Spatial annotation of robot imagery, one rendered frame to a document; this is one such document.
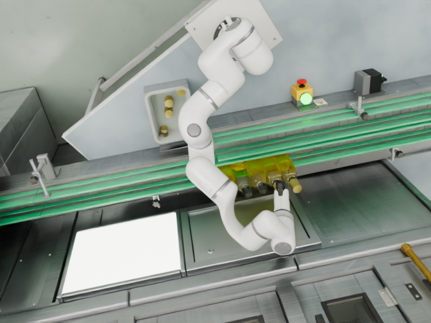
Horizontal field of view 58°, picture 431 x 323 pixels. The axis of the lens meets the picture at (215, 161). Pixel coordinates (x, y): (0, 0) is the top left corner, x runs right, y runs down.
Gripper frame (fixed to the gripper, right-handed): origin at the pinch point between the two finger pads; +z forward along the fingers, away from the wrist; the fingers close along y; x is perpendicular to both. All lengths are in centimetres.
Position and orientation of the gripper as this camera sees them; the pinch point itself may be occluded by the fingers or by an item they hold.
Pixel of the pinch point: (280, 190)
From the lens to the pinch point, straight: 140.9
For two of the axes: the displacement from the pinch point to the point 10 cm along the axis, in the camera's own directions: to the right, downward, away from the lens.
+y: -1.4, -8.4, -5.2
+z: 1.1, -5.3, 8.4
